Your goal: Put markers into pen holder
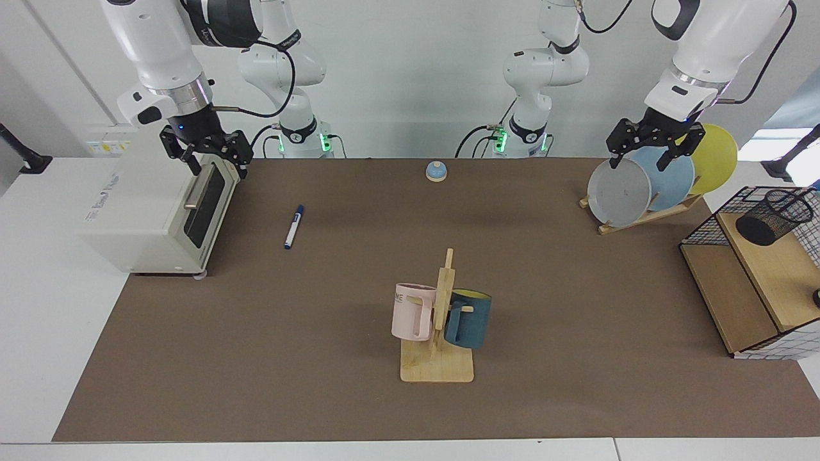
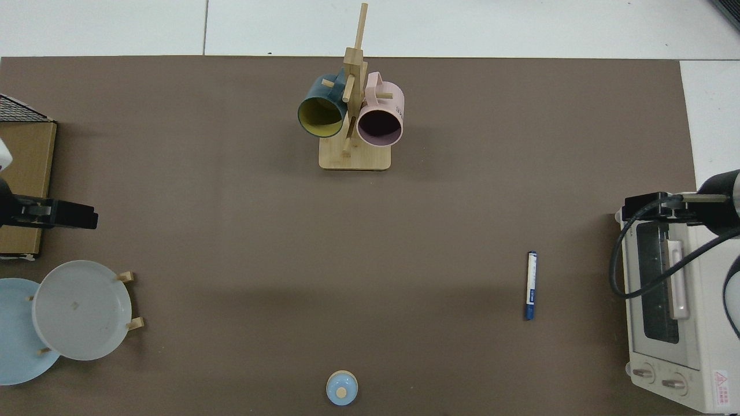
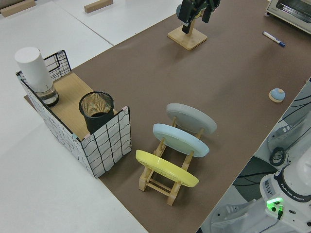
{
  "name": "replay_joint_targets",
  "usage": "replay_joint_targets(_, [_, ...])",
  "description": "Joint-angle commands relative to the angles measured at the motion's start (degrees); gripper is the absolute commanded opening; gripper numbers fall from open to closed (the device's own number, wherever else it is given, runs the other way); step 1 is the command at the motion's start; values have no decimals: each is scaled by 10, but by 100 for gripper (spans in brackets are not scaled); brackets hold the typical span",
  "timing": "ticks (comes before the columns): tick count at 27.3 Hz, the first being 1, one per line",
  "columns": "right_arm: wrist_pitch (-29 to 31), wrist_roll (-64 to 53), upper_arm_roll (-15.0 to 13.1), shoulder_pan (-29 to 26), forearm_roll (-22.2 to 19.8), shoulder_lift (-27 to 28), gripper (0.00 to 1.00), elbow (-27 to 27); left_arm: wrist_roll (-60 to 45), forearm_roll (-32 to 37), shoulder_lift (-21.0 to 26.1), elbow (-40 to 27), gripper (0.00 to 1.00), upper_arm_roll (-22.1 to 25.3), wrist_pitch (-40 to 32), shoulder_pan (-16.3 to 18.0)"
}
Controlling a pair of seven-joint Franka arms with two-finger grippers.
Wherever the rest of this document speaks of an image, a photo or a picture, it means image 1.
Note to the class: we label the wooden plate rack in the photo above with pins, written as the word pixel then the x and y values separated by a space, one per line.
pixel 640 219

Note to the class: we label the white labelled socket box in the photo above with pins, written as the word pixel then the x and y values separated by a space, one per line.
pixel 112 144

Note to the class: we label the dark teal cup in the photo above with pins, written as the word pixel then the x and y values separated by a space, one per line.
pixel 474 323

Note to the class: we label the pale toaster oven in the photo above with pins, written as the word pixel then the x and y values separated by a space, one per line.
pixel 128 218

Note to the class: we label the yellow plate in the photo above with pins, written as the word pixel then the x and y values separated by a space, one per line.
pixel 714 160

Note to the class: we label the wooden cup stand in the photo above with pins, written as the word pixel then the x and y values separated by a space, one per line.
pixel 439 368

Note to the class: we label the black mesh pen holder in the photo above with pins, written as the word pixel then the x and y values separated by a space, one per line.
pixel 765 224

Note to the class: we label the blue and white marker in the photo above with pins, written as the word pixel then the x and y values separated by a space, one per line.
pixel 294 227

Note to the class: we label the grey plate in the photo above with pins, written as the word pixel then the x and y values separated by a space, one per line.
pixel 618 192

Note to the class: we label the small blue round bell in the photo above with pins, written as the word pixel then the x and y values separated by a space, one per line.
pixel 436 171

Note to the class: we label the pink cup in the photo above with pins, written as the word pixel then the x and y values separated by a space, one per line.
pixel 407 314

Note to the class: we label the brown table cloth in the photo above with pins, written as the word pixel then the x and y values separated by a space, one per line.
pixel 320 352

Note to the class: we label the light blue plate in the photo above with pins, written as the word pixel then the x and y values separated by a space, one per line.
pixel 672 186

